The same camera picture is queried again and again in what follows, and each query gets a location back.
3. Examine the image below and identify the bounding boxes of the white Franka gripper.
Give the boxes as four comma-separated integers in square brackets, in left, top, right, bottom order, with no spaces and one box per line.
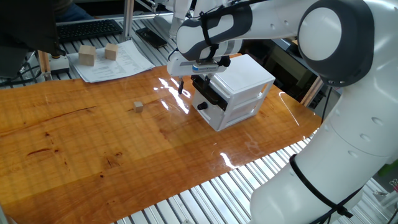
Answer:
[167,51,231,95]

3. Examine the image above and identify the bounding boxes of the drawer with black handle front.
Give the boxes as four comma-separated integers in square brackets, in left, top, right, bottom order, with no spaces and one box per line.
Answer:
[190,73,262,112]

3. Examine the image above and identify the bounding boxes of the white plastic drawer cabinet frame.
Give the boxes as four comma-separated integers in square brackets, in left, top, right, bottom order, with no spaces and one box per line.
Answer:
[192,54,276,132]

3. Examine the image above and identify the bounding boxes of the white drawer with black knob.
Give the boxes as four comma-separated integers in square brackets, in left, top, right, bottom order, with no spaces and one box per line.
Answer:
[192,90,259,132]

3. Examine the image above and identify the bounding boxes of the black smartphone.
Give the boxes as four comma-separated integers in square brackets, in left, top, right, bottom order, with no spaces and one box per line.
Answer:
[136,27,168,49]

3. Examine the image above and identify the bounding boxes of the printed white paper sheets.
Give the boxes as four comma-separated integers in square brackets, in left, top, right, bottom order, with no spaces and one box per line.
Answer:
[67,39,155,84]

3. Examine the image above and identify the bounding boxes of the large wooden block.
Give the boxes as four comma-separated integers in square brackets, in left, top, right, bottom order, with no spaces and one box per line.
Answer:
[104,42,119,61]
[78,45,96,67]

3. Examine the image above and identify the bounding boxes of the glossy wood-grain mat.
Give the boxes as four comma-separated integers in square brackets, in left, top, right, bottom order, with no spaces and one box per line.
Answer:
[0,52,323,224]

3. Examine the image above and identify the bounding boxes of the slanted wooden beam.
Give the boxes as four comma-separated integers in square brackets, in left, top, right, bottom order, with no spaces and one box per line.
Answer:
[300,76,324,108]

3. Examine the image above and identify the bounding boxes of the black computer keyboard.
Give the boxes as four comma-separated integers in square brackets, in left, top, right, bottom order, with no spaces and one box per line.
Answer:
[57,19,124,44]

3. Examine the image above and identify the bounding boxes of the seated person in jeans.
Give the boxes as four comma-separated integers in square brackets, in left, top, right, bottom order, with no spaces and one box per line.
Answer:
[55,0,94,23]

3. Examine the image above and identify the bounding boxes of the black monitor back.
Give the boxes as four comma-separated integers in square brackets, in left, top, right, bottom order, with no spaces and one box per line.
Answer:
[0,0,67,78]

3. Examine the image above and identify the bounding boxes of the green plastic object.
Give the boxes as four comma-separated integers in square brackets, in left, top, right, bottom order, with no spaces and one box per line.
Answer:
[379,160,398,177]

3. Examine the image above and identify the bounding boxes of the silver blue wrist bracket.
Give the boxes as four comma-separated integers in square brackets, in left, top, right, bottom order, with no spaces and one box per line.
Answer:
[192,56,231,73]

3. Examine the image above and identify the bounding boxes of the black strap on robot forearm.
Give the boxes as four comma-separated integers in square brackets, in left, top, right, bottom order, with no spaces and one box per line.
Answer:
[199,11,220,62]

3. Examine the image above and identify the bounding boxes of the white pedestal on grey plate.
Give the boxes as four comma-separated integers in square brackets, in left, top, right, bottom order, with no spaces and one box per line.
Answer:
[154,0,195,40]

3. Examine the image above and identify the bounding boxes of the aluminium profile post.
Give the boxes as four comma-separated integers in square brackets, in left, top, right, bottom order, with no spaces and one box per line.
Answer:
[120,0,136,43]

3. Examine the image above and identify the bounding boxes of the pale grey base plate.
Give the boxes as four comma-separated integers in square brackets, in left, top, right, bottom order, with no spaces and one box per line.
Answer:
[49,55,71,75]

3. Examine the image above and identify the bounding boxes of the short wooden post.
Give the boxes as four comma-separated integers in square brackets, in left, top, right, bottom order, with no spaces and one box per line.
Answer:
[37,50,52,82]

